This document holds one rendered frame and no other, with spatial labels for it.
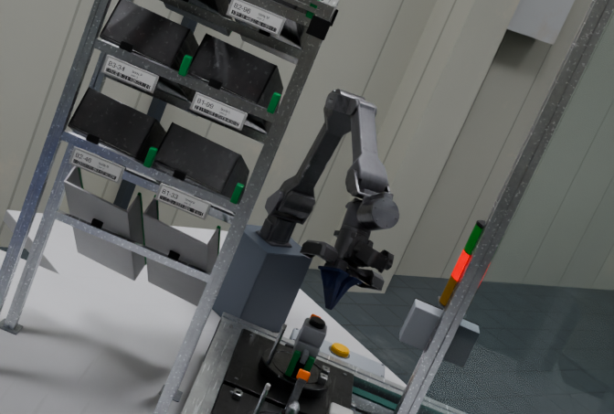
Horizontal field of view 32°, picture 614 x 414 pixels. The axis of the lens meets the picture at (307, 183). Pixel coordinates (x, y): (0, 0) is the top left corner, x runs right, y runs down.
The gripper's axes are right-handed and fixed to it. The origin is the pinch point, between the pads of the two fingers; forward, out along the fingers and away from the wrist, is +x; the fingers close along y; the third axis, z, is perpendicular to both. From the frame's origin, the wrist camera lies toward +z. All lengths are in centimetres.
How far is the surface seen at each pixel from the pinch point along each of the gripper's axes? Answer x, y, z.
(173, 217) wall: -55, 137, -246
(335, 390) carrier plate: 16.3, 10.8, -1.8
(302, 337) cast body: 10.1, -2.1, -1.8
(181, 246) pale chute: 3.2, -27.2, -12.9
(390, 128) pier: -139, 216, -213
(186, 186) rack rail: -2.6, -41.7, 2.1
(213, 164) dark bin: -8.3, -37.9, 1.4
